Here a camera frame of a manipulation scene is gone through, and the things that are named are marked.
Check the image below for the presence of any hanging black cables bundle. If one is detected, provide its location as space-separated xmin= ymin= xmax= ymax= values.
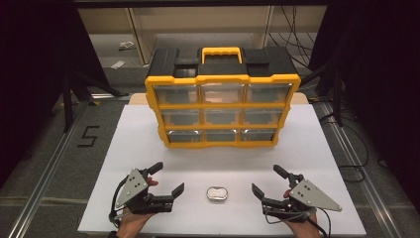
xmin=268 ymin=4 xmax=318 ymax=70

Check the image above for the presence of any black metal stand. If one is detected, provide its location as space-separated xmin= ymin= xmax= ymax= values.
xmin=300 ymin=62 xmax=345 ymax=128
xmin=62 ymin=70 xmax=130 ymax=133

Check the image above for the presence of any black floor cable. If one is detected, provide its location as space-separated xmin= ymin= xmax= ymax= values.
xmin=318 ymin=112 xmax=370 ymax=183

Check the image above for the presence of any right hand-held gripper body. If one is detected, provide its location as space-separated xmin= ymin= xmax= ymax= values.
xmin=262 ymin=173 xmax=344 ymax=223

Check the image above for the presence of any yellow carry handle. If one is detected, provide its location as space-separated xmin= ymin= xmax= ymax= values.
xmin=201 ymin=46 xmax=244 ymax=64

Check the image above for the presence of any light wooden shelf unit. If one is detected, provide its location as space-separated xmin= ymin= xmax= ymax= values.
xmin=78 ymin=6 xmax=328 ymax=65

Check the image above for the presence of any oval silver metal tin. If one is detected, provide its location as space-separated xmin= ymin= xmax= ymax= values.
xmin=206 ymin=186 xmax=230 ymax=202

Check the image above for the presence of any set of clear drawers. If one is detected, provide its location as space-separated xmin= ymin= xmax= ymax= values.
xmin=153 ymin=82 xmax=293 ymax=143

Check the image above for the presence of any person's left hand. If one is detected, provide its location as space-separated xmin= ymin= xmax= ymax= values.
xmin=116 ymin=178 xmax=158 ymax=238

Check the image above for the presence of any yellow black drawer organizer cabinet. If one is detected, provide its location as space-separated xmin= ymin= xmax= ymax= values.
xmin=144 ymin=46 xmax=302 ymax=149

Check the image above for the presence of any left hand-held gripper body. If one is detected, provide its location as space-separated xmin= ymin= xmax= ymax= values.
xmin=115 ymin=168 xmax=174 ymax=215

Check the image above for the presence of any right hand-held gripper black cable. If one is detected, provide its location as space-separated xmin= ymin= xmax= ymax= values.
xmin=306 ymin=207 xmax=332 ymax=238

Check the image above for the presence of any clear plastic organizer drawer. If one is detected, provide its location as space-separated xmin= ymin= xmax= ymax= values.
xmin=166 ymin=129 xmax=203 ymax=144

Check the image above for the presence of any person's right hand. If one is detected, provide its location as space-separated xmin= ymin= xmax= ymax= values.
xmin=282 ymin=188 xmax=321 ymax=238

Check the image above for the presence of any crumpled white paper scrap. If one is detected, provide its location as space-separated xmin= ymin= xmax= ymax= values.
xmin=118 ymin=41 xmax=137 ymax=52

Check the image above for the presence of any black curtain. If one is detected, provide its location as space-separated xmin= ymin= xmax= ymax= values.
xmin=310 ymin=0 xmax=420 ymax=212
xmin=0 ymin=0 xmax=110 ymax=189

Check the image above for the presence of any thin grey wire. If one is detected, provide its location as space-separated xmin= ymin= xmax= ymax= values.
xmin=263 ymin=211 xmax=308 ymax=226

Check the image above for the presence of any aluminium floor rail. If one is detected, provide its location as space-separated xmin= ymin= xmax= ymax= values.
xmin=6 ymin=93 xmax=132 ymax=238
xmin=313 ymin=102 xmax=402 ymax=238

